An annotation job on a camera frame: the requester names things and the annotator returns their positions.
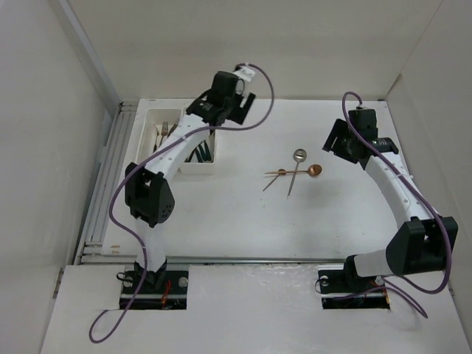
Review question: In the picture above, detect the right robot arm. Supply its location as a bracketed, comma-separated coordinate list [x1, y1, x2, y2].
[323, 107, 458, 291]

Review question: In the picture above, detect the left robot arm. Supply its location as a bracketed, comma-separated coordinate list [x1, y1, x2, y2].
[124, 65, 256, 293]

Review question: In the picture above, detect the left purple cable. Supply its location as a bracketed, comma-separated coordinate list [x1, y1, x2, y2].
[88, 63, 275, 344]

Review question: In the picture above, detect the left white container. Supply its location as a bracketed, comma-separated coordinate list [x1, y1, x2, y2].
[135, 108, 182, 164]

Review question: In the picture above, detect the white container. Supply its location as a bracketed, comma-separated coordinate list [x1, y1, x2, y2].
[135, 108, 182, 164]
[179, 133, 217, 176]

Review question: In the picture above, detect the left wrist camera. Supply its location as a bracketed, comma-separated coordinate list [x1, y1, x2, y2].
[233, 65, 256, 94]

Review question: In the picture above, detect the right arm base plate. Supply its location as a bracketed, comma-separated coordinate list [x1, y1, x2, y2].
[316, 267, 390, 310]

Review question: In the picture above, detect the right white container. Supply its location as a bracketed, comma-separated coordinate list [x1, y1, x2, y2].
[179, 133, 217, 176]

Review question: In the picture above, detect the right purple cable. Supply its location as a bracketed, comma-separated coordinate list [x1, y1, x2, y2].
[341, 91, 453, 319]

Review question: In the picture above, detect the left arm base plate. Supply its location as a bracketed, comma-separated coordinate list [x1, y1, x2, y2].
[117, 268, 189, 310]

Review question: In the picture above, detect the purple cable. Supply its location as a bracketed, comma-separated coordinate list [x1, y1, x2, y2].
[88, 63, 275, 344]
[341, 91, 453, 319]

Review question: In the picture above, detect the aluminium rail frame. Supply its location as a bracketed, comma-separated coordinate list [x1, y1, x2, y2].
[72, 101, 138, 265]

